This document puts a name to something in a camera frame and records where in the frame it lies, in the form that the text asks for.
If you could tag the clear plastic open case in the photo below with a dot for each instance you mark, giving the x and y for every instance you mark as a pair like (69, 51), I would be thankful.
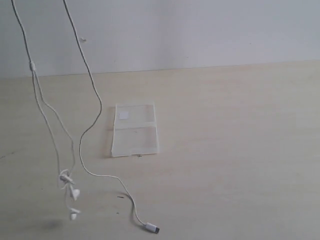
(135, 130)

